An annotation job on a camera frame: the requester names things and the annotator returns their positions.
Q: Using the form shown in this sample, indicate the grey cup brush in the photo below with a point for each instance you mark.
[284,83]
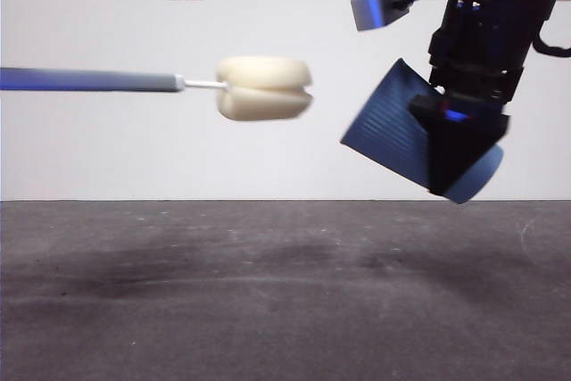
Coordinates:
[263,88]

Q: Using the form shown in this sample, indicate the blue ribbed plastic cup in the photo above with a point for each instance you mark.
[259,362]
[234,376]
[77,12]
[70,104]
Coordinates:
[388,131]

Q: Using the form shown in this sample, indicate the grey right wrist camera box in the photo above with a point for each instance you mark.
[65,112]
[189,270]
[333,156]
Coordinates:
[374,10]

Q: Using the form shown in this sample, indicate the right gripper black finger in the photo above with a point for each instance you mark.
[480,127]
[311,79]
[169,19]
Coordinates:
[455,149]

